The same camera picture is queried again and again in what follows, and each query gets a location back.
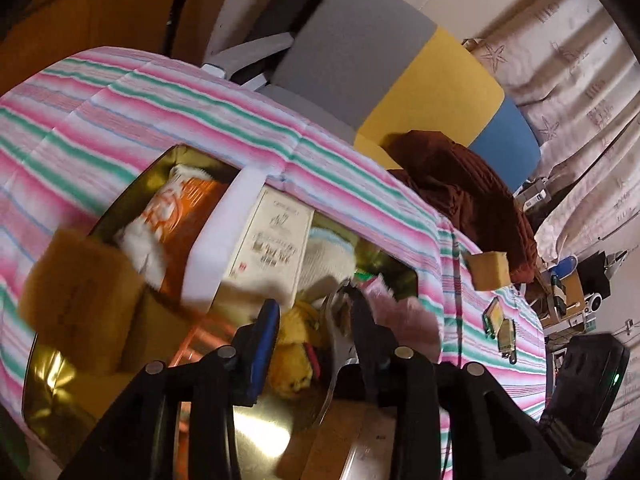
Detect patterned beige curtain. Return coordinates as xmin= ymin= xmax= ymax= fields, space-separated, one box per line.
xmin=462 ymin=0 xmax=640 ymax=271

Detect white blue small boxes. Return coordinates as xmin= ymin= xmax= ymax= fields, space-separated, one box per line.
xmin=515 ymin=180 xmax=551 ymax=211

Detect orange white snack packet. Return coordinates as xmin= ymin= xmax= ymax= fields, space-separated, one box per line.
xmin=115 ymin=162 xmax=236 ymax=306

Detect pink fluffy toy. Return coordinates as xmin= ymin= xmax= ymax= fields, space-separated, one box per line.
xmin=357 ymin=272 xmax=443 ymax=361

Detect pink green striped cloth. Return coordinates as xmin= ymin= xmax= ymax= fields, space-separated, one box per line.
xmin=0 ymin=46 xmax=551 ymax=480

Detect black box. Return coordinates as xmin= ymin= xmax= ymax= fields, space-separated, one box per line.
xmin=575 ymin=252 xmax=626 ymax=296

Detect white plush toy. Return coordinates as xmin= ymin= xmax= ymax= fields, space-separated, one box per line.
xmin=295 ymin=227 xmax=358 ymax=301

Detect green yellow flat packet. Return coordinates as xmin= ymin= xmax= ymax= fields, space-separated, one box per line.
xmin=481 ymin=296 xmax=506 ymax=338

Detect yellow plush toy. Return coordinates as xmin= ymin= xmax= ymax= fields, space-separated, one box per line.
xmin=270 ymin=302 xmax=331 ymax=401

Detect grey yellow blue chair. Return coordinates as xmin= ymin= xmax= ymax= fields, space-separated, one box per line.
xmin=202 ymin=0 xmax=542 ymax=193

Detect cream cardboard box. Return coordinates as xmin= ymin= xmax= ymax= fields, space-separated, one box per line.
xmin=222 ymin=187 xmax=316 ymax=308

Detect brown knitted cloth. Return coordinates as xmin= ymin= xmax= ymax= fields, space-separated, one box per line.
xmin=385 ymin=130 xmax=538 ymax=283

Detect large yellow sponge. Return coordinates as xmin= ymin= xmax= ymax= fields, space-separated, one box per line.
xmin=19 ymin=230 xmax=146 ymax=376

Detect gold metal tin container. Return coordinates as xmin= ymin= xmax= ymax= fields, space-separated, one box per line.
xmin=20 ymin=144 xmax=426 ymax=480

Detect small yellow sponge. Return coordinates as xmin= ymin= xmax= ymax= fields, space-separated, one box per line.
xmin=465 ymin=250 xmax=512 ymax=291

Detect wooden wardrobe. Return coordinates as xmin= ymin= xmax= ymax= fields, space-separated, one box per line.
xmin=0 ymin=0 xmax=241 ymax=91

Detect brown cluttered side desk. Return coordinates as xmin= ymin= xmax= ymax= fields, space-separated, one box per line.
xmin=537 ymin=260 xmax=586 ymax=331

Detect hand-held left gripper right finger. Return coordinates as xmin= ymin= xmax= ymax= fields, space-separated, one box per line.
xmin=350 ymin=287 xmax=571 ymax=480

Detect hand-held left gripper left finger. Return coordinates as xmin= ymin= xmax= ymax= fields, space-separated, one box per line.
xmin=57 ymin=299 xmax=281 ymax=480

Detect white foam bar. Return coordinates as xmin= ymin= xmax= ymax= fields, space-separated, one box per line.
xmin=181 ymin=166 xmax=273 ymax=317

